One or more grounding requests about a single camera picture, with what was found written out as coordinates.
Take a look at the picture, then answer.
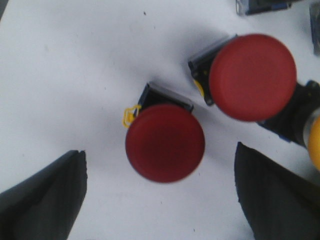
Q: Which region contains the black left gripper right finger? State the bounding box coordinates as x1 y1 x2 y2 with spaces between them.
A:
234 142 320 240

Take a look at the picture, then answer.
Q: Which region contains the red mushroom push button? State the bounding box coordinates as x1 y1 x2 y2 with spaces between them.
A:
122 82 205 183
188 33 297 122

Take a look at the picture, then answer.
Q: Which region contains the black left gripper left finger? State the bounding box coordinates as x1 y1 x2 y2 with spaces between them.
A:
0 150 88 240

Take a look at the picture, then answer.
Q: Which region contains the yellow mushroom push button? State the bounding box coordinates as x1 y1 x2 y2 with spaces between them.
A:
235 0 293 16
257 80 320 170
309 0 320 57

